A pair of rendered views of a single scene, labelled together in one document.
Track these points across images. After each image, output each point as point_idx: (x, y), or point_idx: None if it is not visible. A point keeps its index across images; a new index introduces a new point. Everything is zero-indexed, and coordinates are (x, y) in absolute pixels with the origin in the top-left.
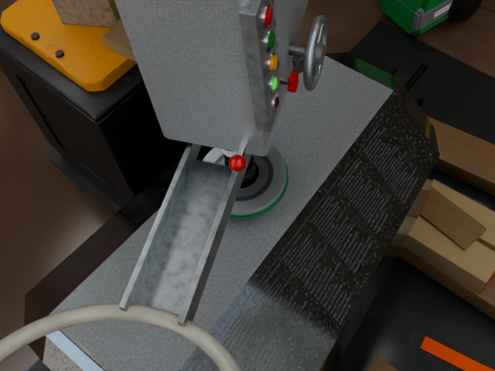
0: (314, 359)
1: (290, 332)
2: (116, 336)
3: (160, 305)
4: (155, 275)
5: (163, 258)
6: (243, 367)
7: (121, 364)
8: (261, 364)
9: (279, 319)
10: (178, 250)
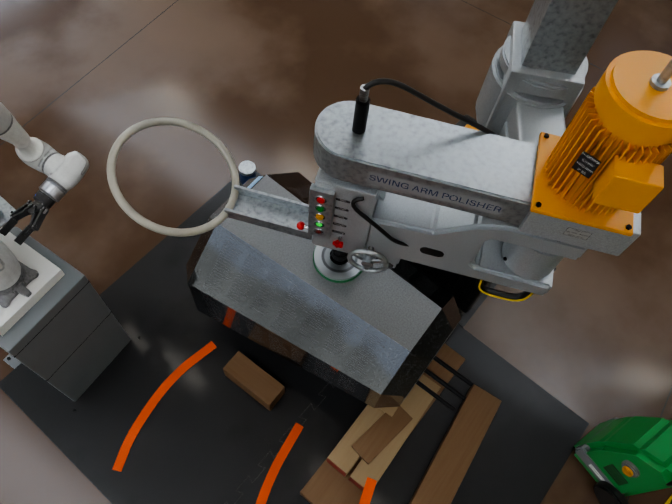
0: (250, 312)
1: (260, 295)
2: None
3: (238, 204)
4: (254, 201)
5: (263, 204)
6: (239, 269)
7: None
8: (243, 279)
9: (264, 287)
10: (267, 210)
